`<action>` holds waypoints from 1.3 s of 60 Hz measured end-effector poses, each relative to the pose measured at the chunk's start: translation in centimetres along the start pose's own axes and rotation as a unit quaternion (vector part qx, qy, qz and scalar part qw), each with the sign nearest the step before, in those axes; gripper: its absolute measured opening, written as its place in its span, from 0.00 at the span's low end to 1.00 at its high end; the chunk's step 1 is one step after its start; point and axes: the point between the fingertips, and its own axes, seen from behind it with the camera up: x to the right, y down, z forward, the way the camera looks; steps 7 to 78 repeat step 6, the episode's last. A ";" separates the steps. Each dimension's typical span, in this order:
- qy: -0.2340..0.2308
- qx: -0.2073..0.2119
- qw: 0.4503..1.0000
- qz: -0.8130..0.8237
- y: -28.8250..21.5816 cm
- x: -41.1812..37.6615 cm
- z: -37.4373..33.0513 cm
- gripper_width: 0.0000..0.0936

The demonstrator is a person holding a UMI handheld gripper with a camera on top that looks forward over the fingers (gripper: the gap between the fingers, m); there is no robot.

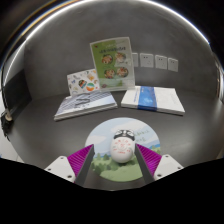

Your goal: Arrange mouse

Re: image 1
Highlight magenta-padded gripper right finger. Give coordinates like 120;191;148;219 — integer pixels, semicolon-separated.
134;143;184;184

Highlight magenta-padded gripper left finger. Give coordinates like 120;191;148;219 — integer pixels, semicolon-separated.
44;143;96;187

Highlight white panda-print computer mouse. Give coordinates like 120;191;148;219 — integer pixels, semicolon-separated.
110;129;137;164

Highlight round landscape-print mouse pad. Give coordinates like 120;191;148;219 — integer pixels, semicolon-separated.
84;116;162;183

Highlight white book with blue band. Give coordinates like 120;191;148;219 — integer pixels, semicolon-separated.
120;85;186;117

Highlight grey building-print book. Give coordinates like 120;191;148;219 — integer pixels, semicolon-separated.
53;90;119;122

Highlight black bag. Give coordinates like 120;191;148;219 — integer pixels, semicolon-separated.
0;109;14;138

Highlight white sticker sheet card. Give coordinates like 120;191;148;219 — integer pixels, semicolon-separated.
66;68;101;98

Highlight black flat panel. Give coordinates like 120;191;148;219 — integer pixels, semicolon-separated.
2;68;33;116

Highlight green poster sign stand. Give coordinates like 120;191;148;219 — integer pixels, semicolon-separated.
89;36;136;93

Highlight white wall socket group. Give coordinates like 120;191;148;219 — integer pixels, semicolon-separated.
131;52;179;73

